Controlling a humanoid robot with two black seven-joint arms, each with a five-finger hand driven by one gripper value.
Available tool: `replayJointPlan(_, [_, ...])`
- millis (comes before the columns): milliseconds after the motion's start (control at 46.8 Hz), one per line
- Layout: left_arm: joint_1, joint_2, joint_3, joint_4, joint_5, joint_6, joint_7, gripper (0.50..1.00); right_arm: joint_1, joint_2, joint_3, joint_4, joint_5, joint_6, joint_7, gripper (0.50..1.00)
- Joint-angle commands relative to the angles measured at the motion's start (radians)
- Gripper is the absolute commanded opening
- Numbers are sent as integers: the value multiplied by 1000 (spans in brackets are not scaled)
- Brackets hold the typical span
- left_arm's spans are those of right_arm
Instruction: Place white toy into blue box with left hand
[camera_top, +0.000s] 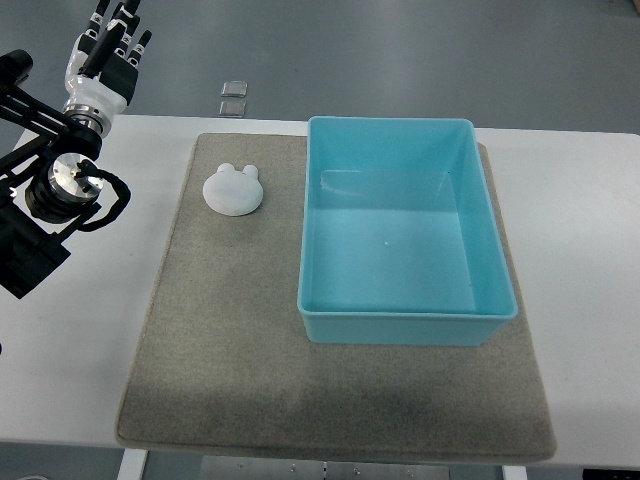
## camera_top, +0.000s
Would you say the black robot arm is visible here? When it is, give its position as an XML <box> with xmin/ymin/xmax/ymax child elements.
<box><xmin>1</xmin><ymin>50</ymin><xmax>131</xmax><ymax>299</ymax></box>

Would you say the white frog toy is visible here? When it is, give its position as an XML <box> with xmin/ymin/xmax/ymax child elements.
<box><xmin>202</xmin><ymin>163</ymin><xmax>264</xmax><ymax>217</ymax></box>

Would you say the blue plastic box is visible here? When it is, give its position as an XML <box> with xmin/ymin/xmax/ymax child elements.
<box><xmin>298</xmin><ymin>116</ymin><xmax>519</xmax><ymax>346</ymax></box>

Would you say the white table leg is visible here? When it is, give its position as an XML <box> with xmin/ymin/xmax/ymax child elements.
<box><xmin>116</xmin><ymin>449</ymin><xmax>148</xmax><ymax>480</ymax></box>
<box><xmin>501</xmin><ymin>465</ymin><xmax>528</xmax><ymax>480</ymax></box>

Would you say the grey felt mat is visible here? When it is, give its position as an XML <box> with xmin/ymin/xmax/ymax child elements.
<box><xmin>115</xmin><ymin>133</ymin><xmax>556</xmax><ymax>464</ymax></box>

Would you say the white table leg left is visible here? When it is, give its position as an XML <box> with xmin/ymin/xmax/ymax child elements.
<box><xmin>116</xmin><ymin>449</ymin><xmax>148</xmax><ymax>480</ymax></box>

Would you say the white table leg right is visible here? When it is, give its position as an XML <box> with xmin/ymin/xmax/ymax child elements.
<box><xmin>501</xmin><ymin>465</ymin><xmax>528</xmax><ymax>480</ymax></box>

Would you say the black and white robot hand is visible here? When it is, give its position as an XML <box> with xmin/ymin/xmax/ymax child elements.
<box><xmin>65</xmin><ymin>1</ymin><xmax>152</xmax><ymax>116</ymax></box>

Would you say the metal table crossbar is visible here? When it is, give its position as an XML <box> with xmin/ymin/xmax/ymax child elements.
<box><xmin>199</xmin><ymin>456</ymin><xmax>450</xmax><ymax>480</ymax></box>

